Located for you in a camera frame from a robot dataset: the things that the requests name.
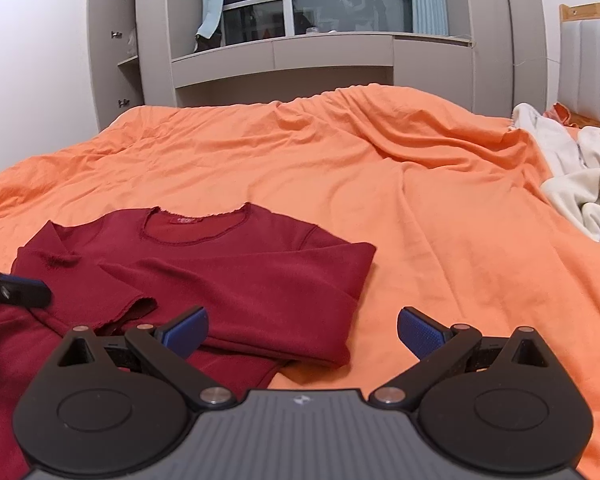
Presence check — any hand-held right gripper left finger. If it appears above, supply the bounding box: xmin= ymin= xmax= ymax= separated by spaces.
xmin=45 ymin=306 xmax=238 ymax=411

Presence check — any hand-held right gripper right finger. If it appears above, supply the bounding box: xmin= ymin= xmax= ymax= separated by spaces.
xmin=367 ymin=306 xmax=561 ymax=411

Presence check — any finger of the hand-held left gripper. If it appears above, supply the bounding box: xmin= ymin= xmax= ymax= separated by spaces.
xmin=0 ymin=268 xmax=52 ymax=309

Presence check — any dark red long-sleeve shirt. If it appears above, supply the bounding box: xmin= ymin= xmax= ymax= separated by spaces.
xmin=0 ymin=202 xmax=377 ymax=480

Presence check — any orange bed sheet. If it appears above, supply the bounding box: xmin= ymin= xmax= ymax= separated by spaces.
xmin=0 ymin=84 xmax=600 ymax=480

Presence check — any cream fleece garment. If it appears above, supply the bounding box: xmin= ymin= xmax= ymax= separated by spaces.
xmin=509 ymin=103 xmax=600 ymax=243

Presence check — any orange ruffled cloth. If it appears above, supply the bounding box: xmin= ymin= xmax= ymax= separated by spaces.
xmin=542 ymin=102 xmax=581 ymax=128

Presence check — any grey built-in cabinet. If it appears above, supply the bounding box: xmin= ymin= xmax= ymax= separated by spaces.
xmin=86 ymin=0 xmax=548 ymax=133

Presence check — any grey padded wooden headboard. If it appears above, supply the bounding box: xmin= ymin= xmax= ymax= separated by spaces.
xmin=557 ymin=2 xmax=600 ymax=128

